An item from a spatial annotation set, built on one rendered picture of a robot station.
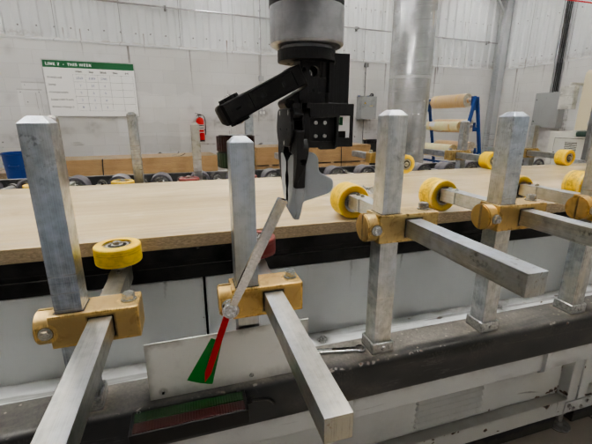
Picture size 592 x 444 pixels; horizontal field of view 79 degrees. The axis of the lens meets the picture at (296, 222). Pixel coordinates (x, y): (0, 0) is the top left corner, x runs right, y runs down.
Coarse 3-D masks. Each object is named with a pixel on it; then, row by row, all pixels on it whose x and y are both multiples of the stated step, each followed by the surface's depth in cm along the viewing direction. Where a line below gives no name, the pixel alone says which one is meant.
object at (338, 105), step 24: (288, 48) 42; (312, 48) 41; (312, 72) 46; (336, 72) 44; (288, 96) 45; (312, 96) 45; (336, 96) 45; (288, 120) 44; (312, 120) 44; (336, 120) 44; (288, 144) 44; (312, 144) 45; (336, 144) 45
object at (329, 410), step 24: (264, 264) 68; (288, 312) 51; (288, 336) 46; (288, 360) 45; (312, 360) 41; (312, 384) 37; (336, 384) 37; (312, 408) 36; (336, 408) 34; (336, 432) 34
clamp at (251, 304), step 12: (264, 276) 61; (276, 276) 61; (228, 288) 57; (252, 288) 57; (264, 288) 57; (276, 288) 58; (288, 288) 58; (300, 288) 59; (240, 300) 56; (252, 300) 57; (288, 300) 59; (300, 300) 60; (240, 312) 57; (252, 312) 58; (264, 312) 58
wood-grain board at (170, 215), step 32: (0, 192) 116; (96, 192) 116; (128, 192) 116; (160, 192) 116; (192, 192) 116; (224, 192) 116; (256, 192) 116; (416, 192) 116; (480, 192) 116; (0, 224) 81; (32, 224) 81; (96, 224) 81; (128, 224) 81; (160, 224) 81; (192, 224) 81; (224, 224) 81; (256, 224) 81; (288, 224) 81; (320, 224) 81; (352, 224) 84; (0, 256) 65; (32, 256) 66
